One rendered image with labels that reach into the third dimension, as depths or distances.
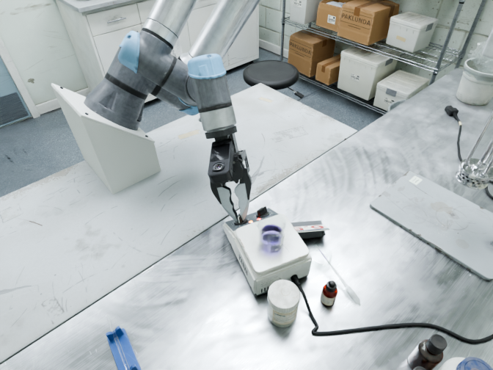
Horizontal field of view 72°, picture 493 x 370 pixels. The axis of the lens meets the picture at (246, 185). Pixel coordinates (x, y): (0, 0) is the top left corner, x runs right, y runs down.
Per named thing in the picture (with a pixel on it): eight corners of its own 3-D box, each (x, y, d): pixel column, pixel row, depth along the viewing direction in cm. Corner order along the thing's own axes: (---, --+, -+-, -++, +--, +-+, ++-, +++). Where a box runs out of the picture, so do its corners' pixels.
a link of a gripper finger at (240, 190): (257, 211, 82) (248, 175, 80) (254, 219, 77) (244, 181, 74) (245, 213, 83) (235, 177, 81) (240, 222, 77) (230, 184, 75)
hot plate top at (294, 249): (234, 231, 73) (233, 228, 72) (283, 214, 76) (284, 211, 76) (256, 276, 65) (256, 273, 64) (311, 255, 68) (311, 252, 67)
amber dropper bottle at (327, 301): (325, 291, 71) (330, 271, 66) (337, 299, 69) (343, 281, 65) (317, 300, 69) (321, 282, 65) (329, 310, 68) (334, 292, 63)
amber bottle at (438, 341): (425, 381, 58) (446, 360, 51) (403, 364, 60) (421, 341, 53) (434, 363, 60) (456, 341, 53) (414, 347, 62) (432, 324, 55)
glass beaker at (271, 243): (283, 236, 71) (285, 209, 66) (285, 257, 67) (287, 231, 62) (254, 236, 71) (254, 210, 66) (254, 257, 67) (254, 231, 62)
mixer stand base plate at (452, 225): (367, 206, 88) (368, 203, 87) (408, 172, 97) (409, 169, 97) (489, 283, 71) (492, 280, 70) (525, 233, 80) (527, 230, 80)
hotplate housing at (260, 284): (222, 230, 84) (219, 208, 78) (270, 213, 87) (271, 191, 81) (259, 308, 68) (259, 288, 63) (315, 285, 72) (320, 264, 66)
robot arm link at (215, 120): (229, 106, 69) (191, 115, 71) (234, 129, 70) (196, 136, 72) (235, 104, 76) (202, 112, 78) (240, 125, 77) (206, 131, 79)
